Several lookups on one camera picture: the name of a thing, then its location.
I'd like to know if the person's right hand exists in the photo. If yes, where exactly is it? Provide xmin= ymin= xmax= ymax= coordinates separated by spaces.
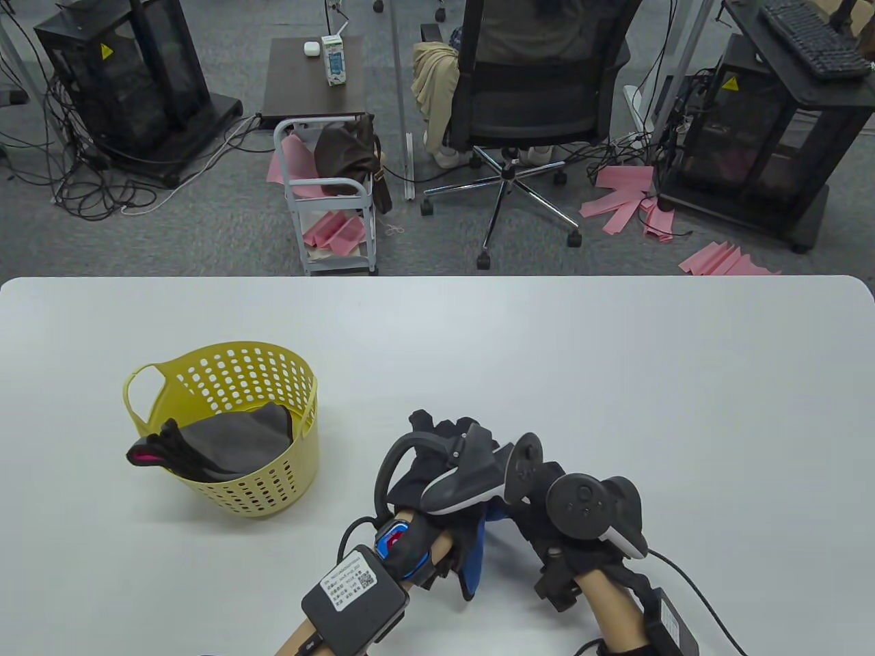
xmin=506 ymin=462 xmax=647 ymax=583

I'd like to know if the person's left hand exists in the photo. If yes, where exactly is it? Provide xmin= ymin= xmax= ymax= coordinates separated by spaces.
xmin=387 ymin=409 xmax=507 ymax=547

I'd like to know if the grey VR controller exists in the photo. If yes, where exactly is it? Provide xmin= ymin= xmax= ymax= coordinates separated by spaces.
xmin=374 ymin=424 xmax=546 ymax=523
xmin=546 ymin=473 xmax=650 ymax=562

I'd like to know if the grey-backed blue hand towel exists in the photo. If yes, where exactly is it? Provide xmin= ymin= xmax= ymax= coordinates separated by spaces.
xmin=183 ymin=401 xmax=296 ymax=479
xmin=437 ymin=502 xmax=513 ymax=603

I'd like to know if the pink hand towel black trim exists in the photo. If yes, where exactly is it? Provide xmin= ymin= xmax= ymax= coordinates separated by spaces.
xmin=126 ymin=418 xmax=206 ymax=480

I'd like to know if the person's right forearm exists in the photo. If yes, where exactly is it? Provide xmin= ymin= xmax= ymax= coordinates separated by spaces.
xmin=573 ymin=564 xmax=650 ymax=656

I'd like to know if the person's left forearm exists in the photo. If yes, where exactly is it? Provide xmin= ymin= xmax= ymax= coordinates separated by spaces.
xmin=273 ymin=509 xmax=460 ymax=656

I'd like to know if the black wrist smart band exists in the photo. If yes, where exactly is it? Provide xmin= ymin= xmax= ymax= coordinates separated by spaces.
xmin=375 ymin=519 xmax=433 ymax=583

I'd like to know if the yellow perforated plastic basket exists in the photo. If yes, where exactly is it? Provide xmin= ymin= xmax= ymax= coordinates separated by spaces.
xmin=123 ymin=342 xmax=320 ymax=518

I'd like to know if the black wrist sensor box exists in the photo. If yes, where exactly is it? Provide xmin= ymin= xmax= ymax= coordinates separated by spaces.
xmin=646 ymin=586 xmax=701 ymax=656
xmin=301 ymin=545 xmax=411 ymax=656

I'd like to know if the white metal trolley cart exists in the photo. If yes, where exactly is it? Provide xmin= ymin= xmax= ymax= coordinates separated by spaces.
xmin=273 ymin=115 xmax=380 ymax=277

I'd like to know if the pink paper sheet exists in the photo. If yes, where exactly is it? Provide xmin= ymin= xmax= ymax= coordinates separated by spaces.
xmin=267 ymin=133 xmax=342 ymax=201
xmin=641 ymin=197 xmax=677 ymax=244
xmin=579 ymin=190 xmax=650 ymax=238
xmin=678 ymin=241 xmax=782 ymax=277
xmin=302 ymin=210 xmax=367 ymax=251
xmin=593 ymin=164 xmax=657 ymax=199

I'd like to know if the brown leather bag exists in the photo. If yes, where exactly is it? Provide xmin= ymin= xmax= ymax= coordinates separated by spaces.
xmin=312 ymin=113 xmax=394 ymax=215

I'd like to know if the black mesh office chair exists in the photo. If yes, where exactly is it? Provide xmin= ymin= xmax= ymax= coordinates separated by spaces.
xmin=418 ymin=0 xmax=647 ymax=271

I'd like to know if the dark brown low table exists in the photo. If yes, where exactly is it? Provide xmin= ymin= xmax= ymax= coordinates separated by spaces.
xmin=260 ymin=37 xmax=368 ymax=125

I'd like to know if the white drink carton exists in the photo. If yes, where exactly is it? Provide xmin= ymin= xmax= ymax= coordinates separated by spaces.
xmin=321 ymin=34 xmax=348 ymax=87

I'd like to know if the white desk leg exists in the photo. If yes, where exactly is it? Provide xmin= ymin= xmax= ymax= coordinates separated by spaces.
xmin=623 ymin=0 xmax=717 ymax=148

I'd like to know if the black mesh equipment cabinet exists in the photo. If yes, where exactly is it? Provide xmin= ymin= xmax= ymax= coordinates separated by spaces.
xmin=33 ymin=0 xmax=245 ymax=189
xmin=653 ymin=0 xmax=875 ymax=255

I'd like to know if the black computer keyboard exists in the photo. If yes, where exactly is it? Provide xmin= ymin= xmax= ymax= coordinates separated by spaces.
xmin=759 ymin=0 xmax=875 ymax=82

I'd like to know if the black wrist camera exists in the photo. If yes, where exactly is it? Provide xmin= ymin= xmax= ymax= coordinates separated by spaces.
xmin=537 ymin=566 xmax=586 ymax=614

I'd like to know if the black sensor cable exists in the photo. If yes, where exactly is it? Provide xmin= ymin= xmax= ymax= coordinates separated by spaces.
xmin=643 ymin=548 xmax=749 ymax=656
xmin=337 ymin=516 xmax=383 ymax=568

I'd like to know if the grey metal post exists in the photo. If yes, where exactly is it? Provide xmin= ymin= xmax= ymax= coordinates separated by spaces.
xmin=388 ymin=0 xmax=416 ymax=202

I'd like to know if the black floor cable tangle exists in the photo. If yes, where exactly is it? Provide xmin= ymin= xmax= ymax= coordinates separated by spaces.
xmin=0 ymin=65 xmax=264 ymax=223
xmin=584 ymin=65 xmax=691 ymax=189

